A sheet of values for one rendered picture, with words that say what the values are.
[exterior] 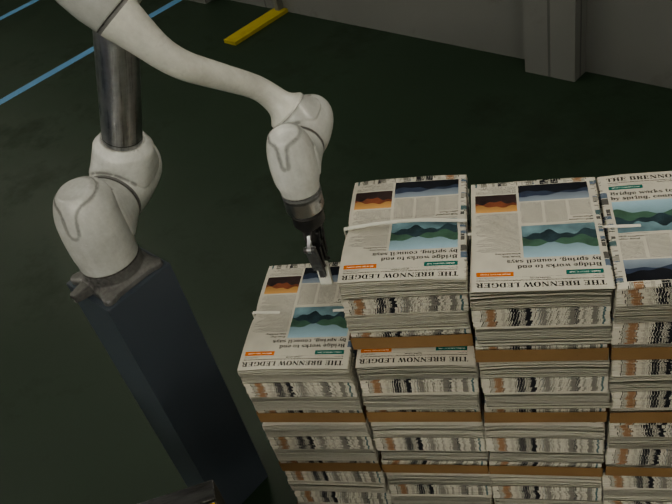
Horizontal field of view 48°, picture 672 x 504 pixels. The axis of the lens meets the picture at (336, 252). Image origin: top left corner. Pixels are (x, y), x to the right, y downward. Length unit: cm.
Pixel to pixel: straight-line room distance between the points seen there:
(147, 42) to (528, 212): 90
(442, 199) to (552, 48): 255
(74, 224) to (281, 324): 56
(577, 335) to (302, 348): 65
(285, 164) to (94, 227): 51
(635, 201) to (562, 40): 252
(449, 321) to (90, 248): 86
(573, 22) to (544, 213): 250
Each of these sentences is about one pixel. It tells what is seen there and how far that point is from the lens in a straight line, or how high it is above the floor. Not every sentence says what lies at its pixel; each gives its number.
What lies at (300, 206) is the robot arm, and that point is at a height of 121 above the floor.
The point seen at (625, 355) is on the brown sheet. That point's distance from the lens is 176.
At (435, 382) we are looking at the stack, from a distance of 184.
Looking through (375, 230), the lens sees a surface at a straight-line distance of 179.
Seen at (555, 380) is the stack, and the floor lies 76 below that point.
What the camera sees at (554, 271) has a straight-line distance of 163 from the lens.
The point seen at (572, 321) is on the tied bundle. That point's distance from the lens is 168.
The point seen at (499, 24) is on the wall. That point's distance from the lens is 458.
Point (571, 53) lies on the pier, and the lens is 427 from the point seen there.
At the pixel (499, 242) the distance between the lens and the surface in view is 170.
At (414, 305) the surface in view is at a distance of 171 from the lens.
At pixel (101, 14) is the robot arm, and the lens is 156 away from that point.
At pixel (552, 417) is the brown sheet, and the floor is 63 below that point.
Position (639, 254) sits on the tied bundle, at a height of 106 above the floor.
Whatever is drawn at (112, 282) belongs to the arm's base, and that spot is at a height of 104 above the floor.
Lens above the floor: 219
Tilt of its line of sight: 40 degrees down
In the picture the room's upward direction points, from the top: 15 degrees counter-clockwise
